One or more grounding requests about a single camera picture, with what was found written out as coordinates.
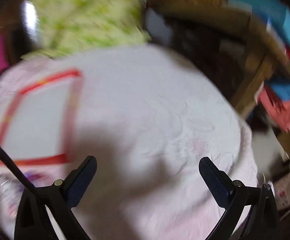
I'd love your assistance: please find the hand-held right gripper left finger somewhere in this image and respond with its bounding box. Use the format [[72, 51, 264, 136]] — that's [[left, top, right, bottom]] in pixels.
[[14, 156, 97, 240]]

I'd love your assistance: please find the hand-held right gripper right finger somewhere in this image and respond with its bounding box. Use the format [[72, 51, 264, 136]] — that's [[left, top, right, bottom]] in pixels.
[[199, 156, 280, 240]]

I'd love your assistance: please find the red-edged white box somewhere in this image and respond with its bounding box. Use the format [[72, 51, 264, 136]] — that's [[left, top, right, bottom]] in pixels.
[[0, 69, 83, 167]]

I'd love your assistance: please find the clear bead bracelet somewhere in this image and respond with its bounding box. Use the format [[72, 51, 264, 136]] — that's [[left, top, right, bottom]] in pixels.
[[0, 174, 22, 218]]

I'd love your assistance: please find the white patterned object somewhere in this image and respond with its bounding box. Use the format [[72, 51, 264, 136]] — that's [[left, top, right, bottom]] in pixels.
[[273, 170, 290, 210]]

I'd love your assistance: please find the red and blue cloth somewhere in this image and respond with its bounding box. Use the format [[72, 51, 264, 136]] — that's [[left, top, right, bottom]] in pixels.
[[258, 77, 290, 133]]

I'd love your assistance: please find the pink textured blanket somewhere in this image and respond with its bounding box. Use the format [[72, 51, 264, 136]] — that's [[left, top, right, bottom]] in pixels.
[[0, 44, 259, 240]]

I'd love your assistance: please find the wooden table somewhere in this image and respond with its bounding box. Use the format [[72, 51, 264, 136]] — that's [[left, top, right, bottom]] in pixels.
[[145, 0, 290, 120]]

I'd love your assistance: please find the silver padded headboard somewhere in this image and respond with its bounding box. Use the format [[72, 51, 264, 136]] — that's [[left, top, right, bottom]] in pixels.
[[20, 0, 44, 49]]

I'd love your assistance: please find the green clover quilt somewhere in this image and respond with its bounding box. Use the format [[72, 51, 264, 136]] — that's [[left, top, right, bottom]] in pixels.
[[21, 0, 152, 60]]

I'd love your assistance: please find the black cable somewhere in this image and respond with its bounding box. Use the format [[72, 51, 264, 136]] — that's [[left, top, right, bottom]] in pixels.
[[0, 131, 39, 195]]

